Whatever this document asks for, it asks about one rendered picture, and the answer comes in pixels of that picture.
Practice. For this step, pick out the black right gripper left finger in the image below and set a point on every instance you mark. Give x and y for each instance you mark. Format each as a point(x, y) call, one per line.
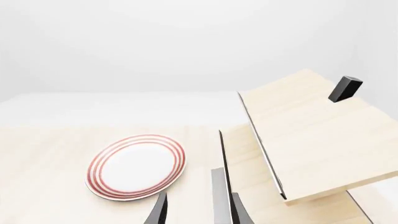
point(158, 213)

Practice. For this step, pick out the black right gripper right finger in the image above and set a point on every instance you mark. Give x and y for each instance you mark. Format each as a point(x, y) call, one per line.
point(241, 214)

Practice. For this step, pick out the pale wooden cabinet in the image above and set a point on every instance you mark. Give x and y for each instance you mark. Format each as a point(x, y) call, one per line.
point(311, 144)

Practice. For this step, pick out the white plate with red rings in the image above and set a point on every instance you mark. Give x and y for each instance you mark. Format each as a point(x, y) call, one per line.
point(135, 166)

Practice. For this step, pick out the small black block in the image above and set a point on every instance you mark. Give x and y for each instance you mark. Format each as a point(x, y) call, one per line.
point(344, 89)

